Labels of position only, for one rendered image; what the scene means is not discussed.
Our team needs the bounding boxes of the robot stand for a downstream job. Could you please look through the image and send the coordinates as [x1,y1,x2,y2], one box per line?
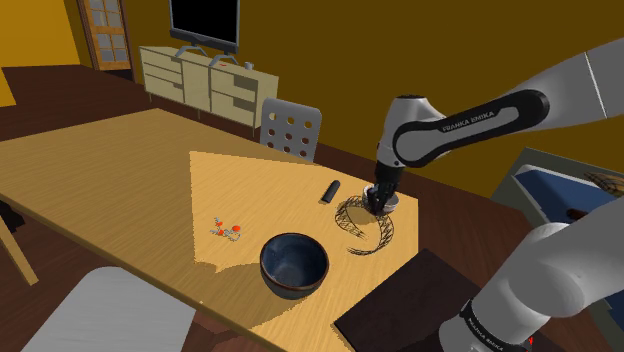
[333,248,569,352]

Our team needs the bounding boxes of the grey and blue furniture piece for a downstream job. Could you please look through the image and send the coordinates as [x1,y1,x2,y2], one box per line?
[489,146,624,338]

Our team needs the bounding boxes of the beige sideboard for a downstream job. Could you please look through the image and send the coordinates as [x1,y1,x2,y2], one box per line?
[138,45,281,131]

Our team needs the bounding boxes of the grey chair with round holes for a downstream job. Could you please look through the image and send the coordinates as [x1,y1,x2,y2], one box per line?
[259,97,323,164]

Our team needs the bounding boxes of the black wire basket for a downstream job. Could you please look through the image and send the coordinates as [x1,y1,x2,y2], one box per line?
[334,194,396,257]

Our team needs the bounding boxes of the dark blue bowl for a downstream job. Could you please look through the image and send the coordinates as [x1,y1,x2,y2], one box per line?
[258,231,331,301]

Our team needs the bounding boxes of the keys with orange tags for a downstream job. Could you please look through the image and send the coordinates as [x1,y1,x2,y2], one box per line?
[208,216,243,243]

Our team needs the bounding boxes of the wooden door with glass panes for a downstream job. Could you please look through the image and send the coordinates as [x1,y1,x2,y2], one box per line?
[76,0,136,73]

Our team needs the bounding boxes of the wooden table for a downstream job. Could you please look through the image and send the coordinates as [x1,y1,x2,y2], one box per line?
[0,107,420,352]

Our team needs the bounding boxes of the white cup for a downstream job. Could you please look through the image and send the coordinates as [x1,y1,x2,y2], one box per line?
[362,184,400,214]

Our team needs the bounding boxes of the black television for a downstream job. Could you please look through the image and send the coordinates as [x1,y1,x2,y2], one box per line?
[167,0,242,67]

